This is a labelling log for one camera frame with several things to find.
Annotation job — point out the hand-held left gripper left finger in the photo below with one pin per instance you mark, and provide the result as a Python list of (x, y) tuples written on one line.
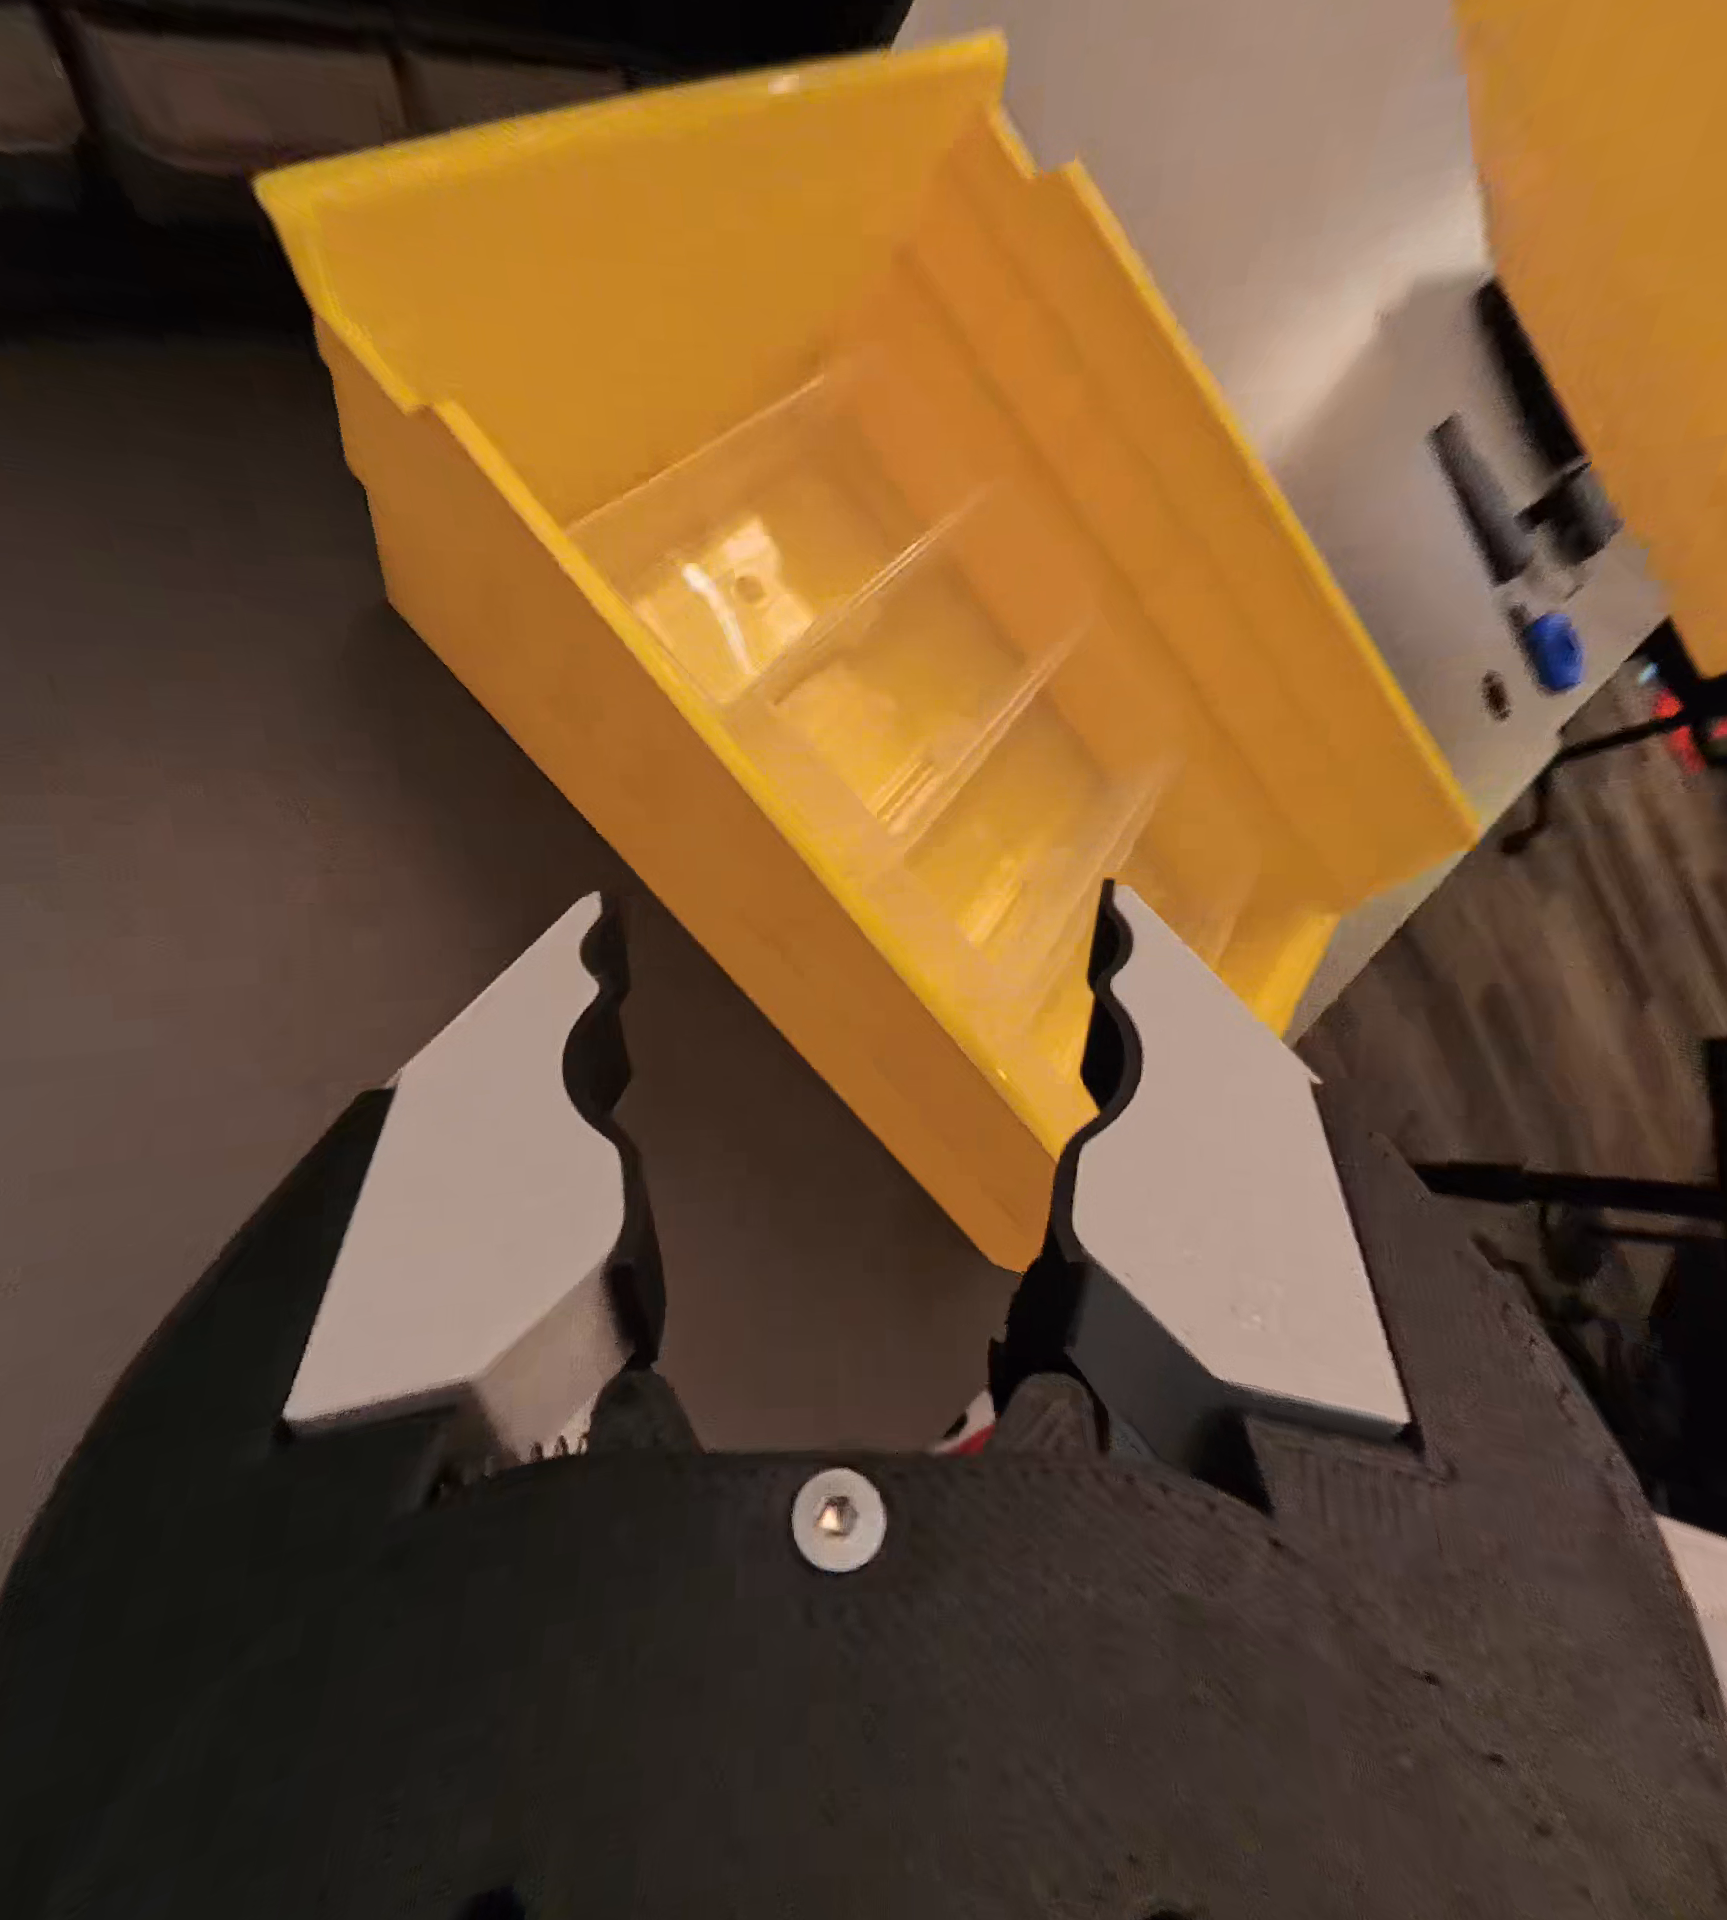
[(487, 1201)]

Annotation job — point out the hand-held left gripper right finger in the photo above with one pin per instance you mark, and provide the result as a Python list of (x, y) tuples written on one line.
[(1223, 1215)]

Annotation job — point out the yellow plastic bin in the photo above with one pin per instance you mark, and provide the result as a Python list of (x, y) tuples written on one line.
[(623, 284), (1657, 300)]

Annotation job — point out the set of clear cabinet drawers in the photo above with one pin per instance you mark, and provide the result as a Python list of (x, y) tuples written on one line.
[(201, 104)]

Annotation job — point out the blue knob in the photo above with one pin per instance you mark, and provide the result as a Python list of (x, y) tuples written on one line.
[(1553, 652)]

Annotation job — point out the black cylinder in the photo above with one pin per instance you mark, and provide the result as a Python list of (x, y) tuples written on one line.
[(1477, 494)]

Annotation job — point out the white flat panel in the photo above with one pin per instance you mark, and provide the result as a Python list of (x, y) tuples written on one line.
[(1253, 181)]

